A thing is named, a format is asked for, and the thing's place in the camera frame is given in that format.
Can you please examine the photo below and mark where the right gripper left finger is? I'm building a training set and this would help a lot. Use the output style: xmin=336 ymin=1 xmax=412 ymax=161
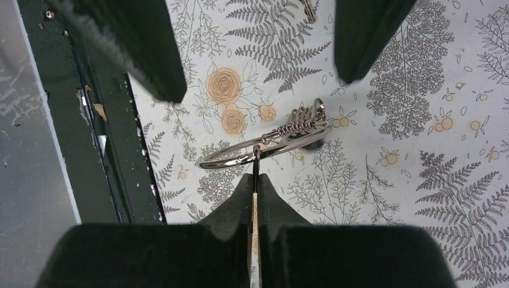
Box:
xmin=37 ymin=174 xmax=253 ymax=287

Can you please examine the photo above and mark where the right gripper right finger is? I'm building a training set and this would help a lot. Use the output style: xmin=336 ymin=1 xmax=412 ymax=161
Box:
xmin=256 ymin=174 xmax=456 ymax=287

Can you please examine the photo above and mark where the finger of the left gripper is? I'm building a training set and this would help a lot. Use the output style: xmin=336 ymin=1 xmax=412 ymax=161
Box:
xmin=55 ymin=0 xmax=187 ymax=103
xmin=334 ymin=0 xmax=416 ymax=85

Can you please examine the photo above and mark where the blue tag key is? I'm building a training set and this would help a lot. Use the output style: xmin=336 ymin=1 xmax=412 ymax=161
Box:
xmin=300 ymin=0 xmax=316 ymax=23

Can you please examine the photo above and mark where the metal keyring with keys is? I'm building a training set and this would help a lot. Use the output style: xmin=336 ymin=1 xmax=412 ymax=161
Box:
xmin=199 ymin=98 xmax=333 ymax=170

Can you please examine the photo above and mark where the floral patterned mat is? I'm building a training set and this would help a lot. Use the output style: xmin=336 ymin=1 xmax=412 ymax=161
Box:
xmin=131 ymin=1 xmax=508 ymax=287

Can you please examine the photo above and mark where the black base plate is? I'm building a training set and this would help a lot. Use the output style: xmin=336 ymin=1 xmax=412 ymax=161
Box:
xmin=17 ymin=1 xmax=166 ymax=224

